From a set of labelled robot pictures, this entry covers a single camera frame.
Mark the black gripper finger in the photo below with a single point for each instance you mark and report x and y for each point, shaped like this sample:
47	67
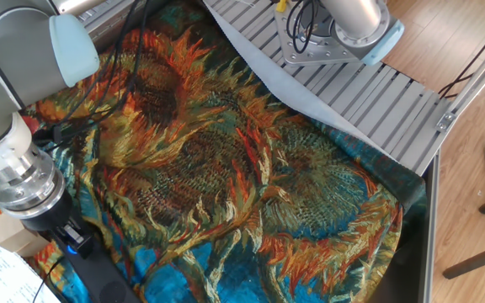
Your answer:
84	248
70	233

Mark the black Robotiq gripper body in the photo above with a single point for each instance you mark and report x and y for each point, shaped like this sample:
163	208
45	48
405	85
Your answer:
49	216

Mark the black bar speaker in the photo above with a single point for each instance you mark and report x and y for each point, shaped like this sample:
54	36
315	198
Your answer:
99	278

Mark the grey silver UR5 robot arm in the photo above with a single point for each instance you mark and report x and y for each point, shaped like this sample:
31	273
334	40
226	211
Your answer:
23	54

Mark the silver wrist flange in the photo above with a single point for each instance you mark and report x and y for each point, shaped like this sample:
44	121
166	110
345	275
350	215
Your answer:
28	185

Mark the light wooden cube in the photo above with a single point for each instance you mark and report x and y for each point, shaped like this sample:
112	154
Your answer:
11	235

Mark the printed white paper sheets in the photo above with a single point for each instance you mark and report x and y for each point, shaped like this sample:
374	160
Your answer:
2	269

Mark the sunflower painting cloth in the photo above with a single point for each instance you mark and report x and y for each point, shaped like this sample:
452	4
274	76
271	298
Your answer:
225	168

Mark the yellow connector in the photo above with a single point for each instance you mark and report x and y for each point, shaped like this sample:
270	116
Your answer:
281	6

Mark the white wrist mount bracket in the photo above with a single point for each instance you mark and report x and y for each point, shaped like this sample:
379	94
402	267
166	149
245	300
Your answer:
2	151

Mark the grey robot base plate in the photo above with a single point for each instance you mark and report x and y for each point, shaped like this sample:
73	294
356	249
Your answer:
310	54

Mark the aluminium beam with corner bracket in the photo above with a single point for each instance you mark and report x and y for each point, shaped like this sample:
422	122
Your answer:
474	84

